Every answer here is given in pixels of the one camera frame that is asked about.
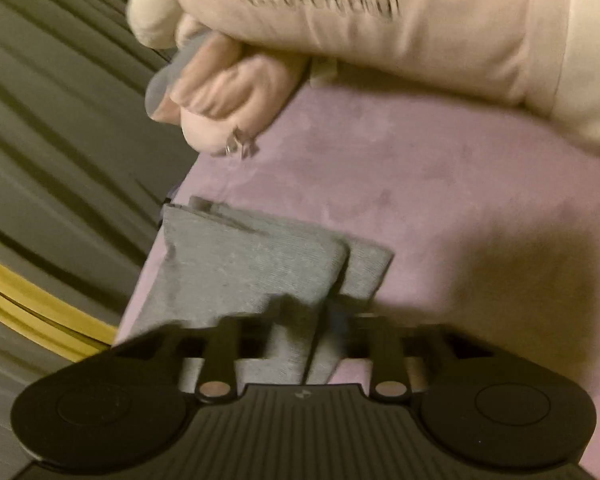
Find grey green curtain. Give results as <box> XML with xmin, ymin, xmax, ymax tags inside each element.
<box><xmin>0</xmin><ymin>0</ymin><xmax>196</xmax><ymax>479</ymax></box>

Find yellow curtain stripe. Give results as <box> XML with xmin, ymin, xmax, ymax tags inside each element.
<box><xmin>0</xmin><ymin>263</ymin><xmax>117</xmax><ymax>362</ymax></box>

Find grey sweatpants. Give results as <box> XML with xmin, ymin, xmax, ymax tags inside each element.
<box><xmin>128</xmin><ymin>198</ymin><xmax>393</xmax><ymax>385</ymax></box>

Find long pink plush pillow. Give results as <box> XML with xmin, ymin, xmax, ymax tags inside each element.
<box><xmin>126</xmin><ymin>0</ymin><xmax>600</xmax><ymax>152</ymax></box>

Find pink purple bed blanket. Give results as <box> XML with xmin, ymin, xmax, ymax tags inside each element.
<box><xmin>114</xmin><ymin>66</ymin><xmax>600</xmax><ymax>480</ymax></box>

